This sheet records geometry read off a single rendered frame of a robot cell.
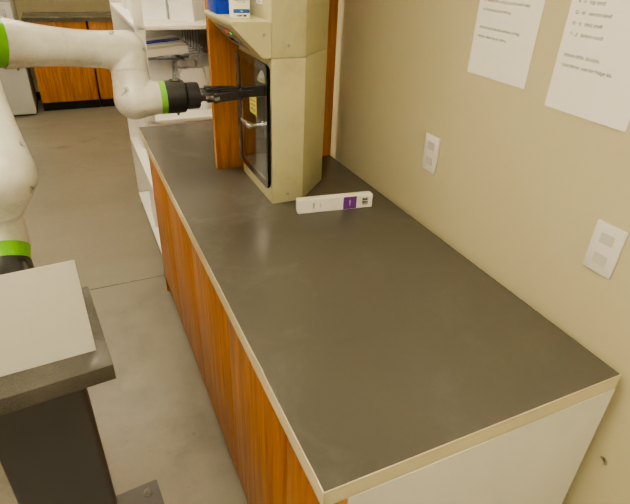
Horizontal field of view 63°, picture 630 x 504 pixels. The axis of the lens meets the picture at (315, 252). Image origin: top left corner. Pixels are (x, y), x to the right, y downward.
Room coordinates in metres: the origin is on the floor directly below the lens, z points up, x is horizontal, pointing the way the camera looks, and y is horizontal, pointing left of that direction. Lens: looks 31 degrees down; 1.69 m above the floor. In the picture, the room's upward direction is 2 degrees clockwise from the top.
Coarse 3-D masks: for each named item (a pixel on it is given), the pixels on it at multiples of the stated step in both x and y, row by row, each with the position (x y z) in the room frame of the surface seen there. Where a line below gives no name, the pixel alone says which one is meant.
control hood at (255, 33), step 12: (204, 12) 1.80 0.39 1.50; (228, 24) 1.56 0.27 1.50; (240, 24) 1.53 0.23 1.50; (252, 24) 1.55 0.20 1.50; (264, 24) 1.56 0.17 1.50; (240, 36) 1.55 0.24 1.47; (252, 36) 1.55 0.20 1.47; (264, 36) 1.56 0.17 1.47; (252, 48) 1.56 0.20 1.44; (264, 48) 1.56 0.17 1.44
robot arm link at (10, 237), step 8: (16, 216) 0.89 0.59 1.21; (0, 224) 0.87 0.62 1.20; (8, 224) 0.89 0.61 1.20; (16, 224) 0.91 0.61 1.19; (24, 224) 0.93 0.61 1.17; (0, 232) 0.87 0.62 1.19; (8, 232) 0.88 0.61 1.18; (16, 232) 0.89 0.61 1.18; (24, 232) 0.92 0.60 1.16; (0, 240) 0.86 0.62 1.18; (8, 240) 0.87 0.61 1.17; (16, 240) 0.88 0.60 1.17; (24, 240) 0.90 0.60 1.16; (0, 248) 0.85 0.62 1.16; (8, 248) 0.86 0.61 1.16; (16, 248) 0.87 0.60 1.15; (24, 248) 0.89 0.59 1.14
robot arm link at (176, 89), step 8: (168, 80) 1.49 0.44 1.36; (176, 80) 1.49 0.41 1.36; (168, 88) 1.45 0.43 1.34; (176, 88) 1.46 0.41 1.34; (184, 88) 1.47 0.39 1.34; (168, 96) 1.44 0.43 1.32; (176, 96) 1.45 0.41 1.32; (184, 96) 1.46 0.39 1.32; (176, 104) 1.45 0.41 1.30; (184, 104) 1.46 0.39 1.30; (168, 112) 1.45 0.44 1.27; (176, 112) 1.47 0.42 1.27
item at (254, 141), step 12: (240, 60) 1.81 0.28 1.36; (252, 60) 1.69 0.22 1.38; (240, 72) 1.82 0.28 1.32; (252, 72) 1.70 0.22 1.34; (264, 72) 1.59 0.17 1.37; (240, 84) 1.82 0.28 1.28; (252, 84) 1.70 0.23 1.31; (264, 84) 1.59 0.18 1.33; (264, 96) 1.59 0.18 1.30; (264, 108) 1.59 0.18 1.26; (252, 120) 1.71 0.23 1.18; (264, 120) 1.60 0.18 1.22; (252, 132) 1.71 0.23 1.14; (264, 132) 1.60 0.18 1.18; (252, 144) 1.71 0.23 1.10; (264, 144) 1.60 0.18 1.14; (252, 156) 1.72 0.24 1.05; (264, 156) 1.60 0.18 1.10; (252, 168) 1.72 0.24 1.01; (264, 168) 1.60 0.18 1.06; (264, 180) 1.60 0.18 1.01
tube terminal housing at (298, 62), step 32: (288, 0) 1.59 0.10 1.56; (320, 0) 1.72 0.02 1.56; (288, 32) 1.59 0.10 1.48; (320, 32) 1.74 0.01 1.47; (288, 64) 1.60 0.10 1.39; (320, 64) 1.75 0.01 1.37; (288, 96) 1.60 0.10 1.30; (320, 96) 1.76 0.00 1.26; (288, 128) 1.60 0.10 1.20; (320, 128) 1.77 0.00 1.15; (288, 160) 1.60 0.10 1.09; (320, 160) 1.79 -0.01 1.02; (288, 192) 1.60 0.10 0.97
